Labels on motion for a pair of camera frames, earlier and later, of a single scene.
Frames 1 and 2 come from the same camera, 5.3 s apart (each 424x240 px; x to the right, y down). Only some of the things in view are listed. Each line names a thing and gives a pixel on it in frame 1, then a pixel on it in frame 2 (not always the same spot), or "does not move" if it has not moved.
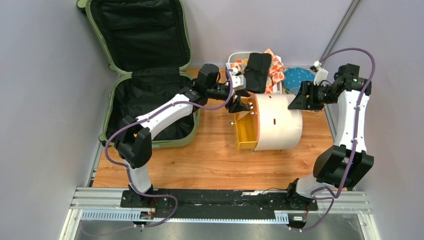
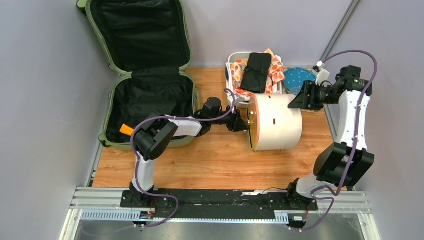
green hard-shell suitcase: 150,40 does not move
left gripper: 238,106 to 237,123
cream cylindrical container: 277,127 does not move
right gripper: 300,102 does not move
